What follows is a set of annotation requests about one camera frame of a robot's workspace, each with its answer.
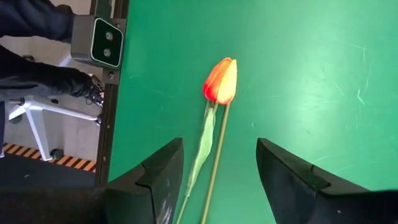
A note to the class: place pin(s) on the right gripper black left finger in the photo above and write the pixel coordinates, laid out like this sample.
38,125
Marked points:
155,193

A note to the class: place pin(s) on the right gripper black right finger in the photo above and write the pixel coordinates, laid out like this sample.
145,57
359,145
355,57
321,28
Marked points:
295,186

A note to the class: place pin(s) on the red artificial tulip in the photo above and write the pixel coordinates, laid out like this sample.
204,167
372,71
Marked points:
218,149

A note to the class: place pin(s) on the orange artificial tulip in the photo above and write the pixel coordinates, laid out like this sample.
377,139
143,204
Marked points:
220,81

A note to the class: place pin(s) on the green table mat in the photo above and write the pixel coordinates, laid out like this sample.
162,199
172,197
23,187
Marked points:
311,77

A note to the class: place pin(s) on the black mat with striped edge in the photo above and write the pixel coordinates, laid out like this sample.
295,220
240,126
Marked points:
46,174

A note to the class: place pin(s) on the white chair base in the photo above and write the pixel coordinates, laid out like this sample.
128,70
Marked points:
34,112

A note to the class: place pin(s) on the person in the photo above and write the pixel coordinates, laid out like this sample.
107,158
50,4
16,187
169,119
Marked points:
31,77

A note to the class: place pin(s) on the black aluminium table frame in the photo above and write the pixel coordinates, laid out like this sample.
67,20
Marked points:
107,124

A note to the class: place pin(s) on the grey table-level camera box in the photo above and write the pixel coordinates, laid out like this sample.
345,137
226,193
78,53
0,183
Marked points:
105,43

